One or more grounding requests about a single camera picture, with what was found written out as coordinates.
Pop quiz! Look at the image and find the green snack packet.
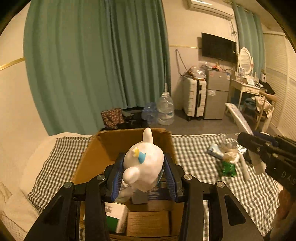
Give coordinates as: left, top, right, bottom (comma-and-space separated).
222, 161, 237, 177

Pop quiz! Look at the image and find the white plush toy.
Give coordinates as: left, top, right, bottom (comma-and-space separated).
116, 128, 164, 204

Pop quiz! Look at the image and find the person's right hand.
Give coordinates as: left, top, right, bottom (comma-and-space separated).
270, 188, 295, 240

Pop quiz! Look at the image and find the white bed mattress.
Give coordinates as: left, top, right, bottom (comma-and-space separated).
1, 133, 91, 240

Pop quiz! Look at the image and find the wooden chair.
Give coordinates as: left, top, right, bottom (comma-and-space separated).
242, 90, 278, 132

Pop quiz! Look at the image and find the white green small box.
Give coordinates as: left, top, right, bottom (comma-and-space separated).
105, 202, 128, 233

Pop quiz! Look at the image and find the blue white tissue pack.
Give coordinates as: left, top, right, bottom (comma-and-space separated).
207, 144, 224, 160

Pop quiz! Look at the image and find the white dressing table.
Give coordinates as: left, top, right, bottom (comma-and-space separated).
227, 79, 266, 108

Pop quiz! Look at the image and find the brown flat box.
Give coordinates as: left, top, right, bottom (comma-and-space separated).
126, 211, 170, 237

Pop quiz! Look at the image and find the cardboard box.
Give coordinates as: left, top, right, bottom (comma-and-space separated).
72, 128, 178, 240

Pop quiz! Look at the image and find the silver mini fridge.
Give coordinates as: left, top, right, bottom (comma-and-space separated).
204, 70, 230, 120

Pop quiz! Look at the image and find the oval white vanity mirror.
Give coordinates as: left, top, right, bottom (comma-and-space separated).
238, 47, 253, 75

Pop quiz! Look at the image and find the white suitcase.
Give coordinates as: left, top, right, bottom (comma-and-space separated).
183, 77, 207, 121

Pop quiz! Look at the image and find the patterned brown bag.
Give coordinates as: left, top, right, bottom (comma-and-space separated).
101, 108, 125, 129

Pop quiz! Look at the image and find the large clear water jug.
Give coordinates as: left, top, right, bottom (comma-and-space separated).
157, 92, 175, 126

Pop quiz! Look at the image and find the right green curtain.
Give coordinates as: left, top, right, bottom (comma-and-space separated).
232, 2, 265, 77

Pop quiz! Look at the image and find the pack of water bottles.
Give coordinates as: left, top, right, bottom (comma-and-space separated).
142, 102, 158, 125

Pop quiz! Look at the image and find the white air conditioner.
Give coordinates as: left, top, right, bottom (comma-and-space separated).
187, 0, 234, 21

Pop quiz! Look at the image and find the large green curtain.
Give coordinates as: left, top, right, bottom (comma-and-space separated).
23, 1, 171, 135

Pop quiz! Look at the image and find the black wall television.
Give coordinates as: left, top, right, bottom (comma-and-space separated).
201, 33, 237, 63

